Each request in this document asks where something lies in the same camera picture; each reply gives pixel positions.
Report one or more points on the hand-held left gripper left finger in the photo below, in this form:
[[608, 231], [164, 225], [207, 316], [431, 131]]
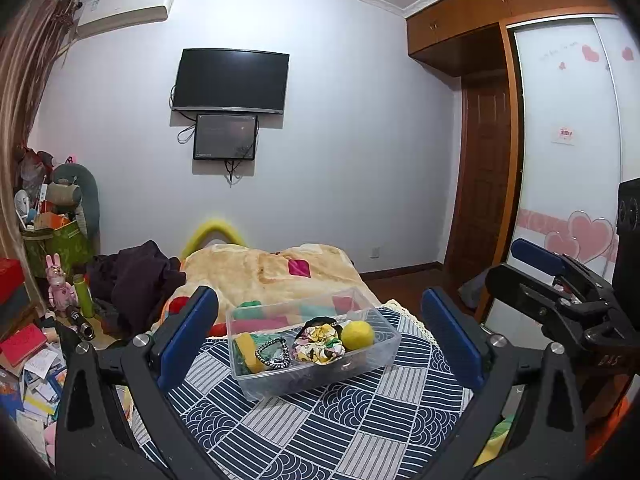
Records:
[[187, 342]]

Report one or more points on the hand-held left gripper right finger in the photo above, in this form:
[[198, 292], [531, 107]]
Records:
[[452, 342]]

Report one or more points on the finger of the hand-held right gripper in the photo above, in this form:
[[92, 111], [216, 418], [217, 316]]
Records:
[[537, 258], [515, 285]]

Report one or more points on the yellow sponge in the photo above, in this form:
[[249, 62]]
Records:
[[246, 350]]

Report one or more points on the green cloth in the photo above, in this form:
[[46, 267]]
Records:
[[261, 341]]

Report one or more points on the yellow ball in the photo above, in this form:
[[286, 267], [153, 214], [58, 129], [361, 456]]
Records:
[[357, 335]]

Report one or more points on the clear plastic box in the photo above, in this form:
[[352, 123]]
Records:
[[310, 375]]

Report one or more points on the floral scrunchie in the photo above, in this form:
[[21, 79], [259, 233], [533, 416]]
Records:
[[317, 345]]

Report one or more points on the grey cloth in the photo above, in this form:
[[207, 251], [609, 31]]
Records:
[[475, 292]]

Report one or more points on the white sliding wardrobe door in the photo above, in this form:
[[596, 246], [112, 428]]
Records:
[[565, 185]]

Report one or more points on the dark clothes pile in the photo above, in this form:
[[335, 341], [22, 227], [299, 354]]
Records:
[[135, 280]]

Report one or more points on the wooden door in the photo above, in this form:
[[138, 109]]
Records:
[[482, 185]]

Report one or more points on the yellow printed blanket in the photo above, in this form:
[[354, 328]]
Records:
[[250, 270]]

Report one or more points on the black flashlight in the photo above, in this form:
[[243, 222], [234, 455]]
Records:
[[81, 324]]

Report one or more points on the green bottle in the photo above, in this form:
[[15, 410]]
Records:
[[83, 295]]

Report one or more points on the yellow hoop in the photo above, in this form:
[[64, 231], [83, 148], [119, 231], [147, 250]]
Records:
[[212, 225]]

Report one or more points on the pink bunny figure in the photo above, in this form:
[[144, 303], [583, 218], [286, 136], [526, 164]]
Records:
[[59, 287]]

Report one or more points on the green storage box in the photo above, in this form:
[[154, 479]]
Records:
[[65, 247]]

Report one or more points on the blue patterned bed sheet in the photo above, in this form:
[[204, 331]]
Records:
[[325, 435]]

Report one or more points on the red book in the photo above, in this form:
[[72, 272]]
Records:
[[22, 345]]

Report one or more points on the pile of papers and books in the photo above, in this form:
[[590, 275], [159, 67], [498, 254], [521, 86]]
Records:
[[32, 400]]

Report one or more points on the grey plush toy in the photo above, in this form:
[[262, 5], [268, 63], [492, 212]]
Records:
[[72, 195]]

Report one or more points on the red box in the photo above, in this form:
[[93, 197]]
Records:
[[11, 277]]

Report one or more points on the small black monitor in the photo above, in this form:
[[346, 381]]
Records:
[[225, 137]]

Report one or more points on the small white fan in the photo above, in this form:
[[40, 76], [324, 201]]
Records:
[[23, 205]]

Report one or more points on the wooden overhead cabinet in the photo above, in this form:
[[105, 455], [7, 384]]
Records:
[[460, 25]]

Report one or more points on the striped curtain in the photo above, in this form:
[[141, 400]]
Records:
[[25, 85]]

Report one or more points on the white air conditioner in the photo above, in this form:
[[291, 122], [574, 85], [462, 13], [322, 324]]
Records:
[[125, 12]]

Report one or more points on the wall socket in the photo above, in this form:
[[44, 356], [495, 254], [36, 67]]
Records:
[[376, 252]]

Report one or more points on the black wall television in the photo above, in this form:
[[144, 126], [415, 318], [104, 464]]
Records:
[[230, 80]]

